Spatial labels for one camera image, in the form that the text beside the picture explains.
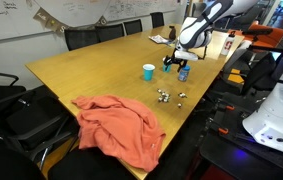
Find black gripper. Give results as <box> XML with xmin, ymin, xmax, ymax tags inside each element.
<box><xmin>162</xmin><ymin>55</ymin><xmax>186</xmax><ymax>73</ymax></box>

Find blue lid labelled jar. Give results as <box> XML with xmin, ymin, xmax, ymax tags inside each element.
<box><xmin>178</xmin><ymin>64</ymin><xmax>191</xmax><ymax>83</ymax></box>

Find small brown bottle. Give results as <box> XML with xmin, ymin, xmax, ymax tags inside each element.
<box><xmin>168</xmin><ymin>25</ymin><xmax>177</xmax><ymax>42</ymax></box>

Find black mesh office chair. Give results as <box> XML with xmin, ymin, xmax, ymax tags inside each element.
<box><xmin>123</xmin><ymin>19</ymin><xmax>144</xmax><ymax>36</ymax></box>
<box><xmin>63</xmin><ymin>28</ymin><xmax>100</xmax><ymax>52</ymax></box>
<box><xmin>95</xmin><ymin>23</ymin><xmax>125</xmax><ymax>43</ymax></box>
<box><xmin>149</xmin><ymin>12</ymin><xmax>165</xmax><ymax>29</ymax></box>

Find white bottle red logo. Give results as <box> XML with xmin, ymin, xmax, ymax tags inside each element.
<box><xmin>220</xmin><ymin>30</ymin><xmax>236</xmax><ymax>57</ymax></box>

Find grey armchair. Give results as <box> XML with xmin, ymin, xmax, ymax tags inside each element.
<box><xmin>191</xmin><ymin>2</ymin><xmax>212</xmax><ymax>18</ymax></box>

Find black swivel chair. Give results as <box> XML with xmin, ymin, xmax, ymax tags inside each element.
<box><xmin>214</xmin><ymin>49</ymin><xmax>283</xmax><ymax>98</ymax></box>

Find orange crumpled cloth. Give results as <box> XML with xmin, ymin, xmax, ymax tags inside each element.
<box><xmin>71</xmin><ymin>95</ymin><xmax>167</xmax><ymax>173</ymax></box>

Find orange armchair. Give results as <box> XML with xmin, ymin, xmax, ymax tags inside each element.
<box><xmin>227</xmin><ymin>21</ymin><xmax>283</xmax><ymax>49</ymax></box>

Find brown bunting banner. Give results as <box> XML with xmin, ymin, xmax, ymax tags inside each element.
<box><xmin>32</xmin><ymin>7</ymin><xmax>109</xmax><ymax>35</ymax></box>

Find black chair chrome legs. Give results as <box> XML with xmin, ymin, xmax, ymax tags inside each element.
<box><xmin>0</xmin><ymin>89</ymin><xmax>80</xmax><ymax>171</ymax></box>

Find black armrest office chair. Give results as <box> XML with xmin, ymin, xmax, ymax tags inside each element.
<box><xmin>0</xmin><ymin>71</ymin><xmax>27</xmax><ymax>113</ymax></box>

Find black chair backrest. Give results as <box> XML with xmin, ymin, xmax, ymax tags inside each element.
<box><xmin>0</xmin><ymin>131</ymin><xmax>45</xmax><ymax>180</ymax></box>

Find orange handled clamp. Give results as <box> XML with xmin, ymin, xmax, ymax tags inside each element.
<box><xmin>215</xmin><ymin>103</ymin><xmax>236</xmax><ymax>113</ymax></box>
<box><xmin>210</xmin><ymin>125</ymin><xmax>230</xmax><ymax>136</ymax></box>

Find black stereo camera bar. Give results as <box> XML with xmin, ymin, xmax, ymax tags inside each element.
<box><xmin>241</xmin><ymin>28</ymin><xmax>274</xmax><ymax>36</ymax></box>

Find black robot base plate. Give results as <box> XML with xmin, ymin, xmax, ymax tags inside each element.
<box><xmin>199</xmin><ymin>109</ymin><xmax>283</xmax><ymax>180</ymax></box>

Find wall whiteboard with writing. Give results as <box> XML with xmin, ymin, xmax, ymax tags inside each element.
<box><xmin>0</xmin><ymin>0</ymin><xmax>187</xmax><ymax>44</ymax></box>

